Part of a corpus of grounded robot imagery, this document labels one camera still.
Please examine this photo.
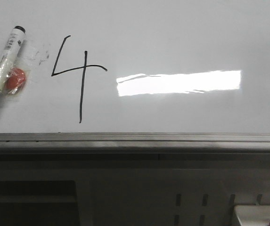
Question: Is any red round magnet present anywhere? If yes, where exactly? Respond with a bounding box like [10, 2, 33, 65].
[0, 44, 43, 96]

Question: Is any white whiteboard marker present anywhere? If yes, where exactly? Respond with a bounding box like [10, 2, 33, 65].
[0, 26, 25, 94]

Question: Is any white whiteboard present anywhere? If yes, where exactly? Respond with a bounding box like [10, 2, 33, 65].
[0, 0, 270, 133]

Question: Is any aluminium whiteboard frame rail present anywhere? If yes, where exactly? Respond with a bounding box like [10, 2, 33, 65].
[0, 132, 270, 160]

